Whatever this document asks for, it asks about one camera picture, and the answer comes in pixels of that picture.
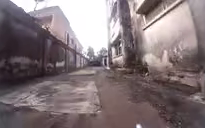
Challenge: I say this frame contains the trees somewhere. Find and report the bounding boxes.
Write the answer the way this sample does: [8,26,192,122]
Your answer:
[85,45,108,64]

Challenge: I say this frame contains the grey stained building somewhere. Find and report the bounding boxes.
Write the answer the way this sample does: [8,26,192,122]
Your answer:
[104,0,205,88]

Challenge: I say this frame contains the long dark stained wall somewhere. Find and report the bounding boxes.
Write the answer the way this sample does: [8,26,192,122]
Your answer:
[0,0,89,86]

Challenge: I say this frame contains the pink building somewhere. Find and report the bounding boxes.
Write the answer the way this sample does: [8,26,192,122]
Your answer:
[28,5,85,56]

